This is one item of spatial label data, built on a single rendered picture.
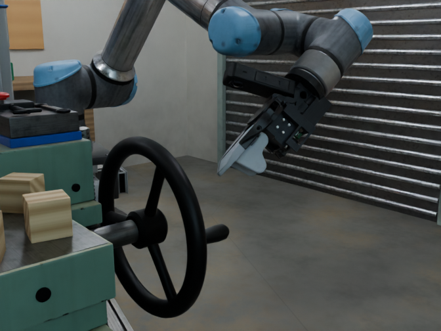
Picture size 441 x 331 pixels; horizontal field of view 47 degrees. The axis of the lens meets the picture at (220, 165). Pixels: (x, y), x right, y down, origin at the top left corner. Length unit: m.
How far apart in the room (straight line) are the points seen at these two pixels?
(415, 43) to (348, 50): 2.55
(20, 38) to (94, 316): 3.69
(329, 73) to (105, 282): 0.49
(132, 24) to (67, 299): 0.86
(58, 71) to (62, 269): 0.85
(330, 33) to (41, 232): 0.56
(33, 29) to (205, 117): 1.69
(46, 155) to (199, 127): 4.20
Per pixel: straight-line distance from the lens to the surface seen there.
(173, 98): 4.89
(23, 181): 0.62
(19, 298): 0.50
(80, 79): 1.33
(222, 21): 0.82
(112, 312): 1.77
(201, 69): 4.79
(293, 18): 0.91
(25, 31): 4.19
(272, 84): 0.80
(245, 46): 0.81
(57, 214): 0.53
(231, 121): 4.46
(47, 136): 0.73
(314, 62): 0.83
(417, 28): 3.40
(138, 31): 1.27
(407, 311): 2.34
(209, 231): 0.73
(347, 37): 0.87
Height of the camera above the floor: 1.09
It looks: 14 degrees down
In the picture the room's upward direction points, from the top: straight up
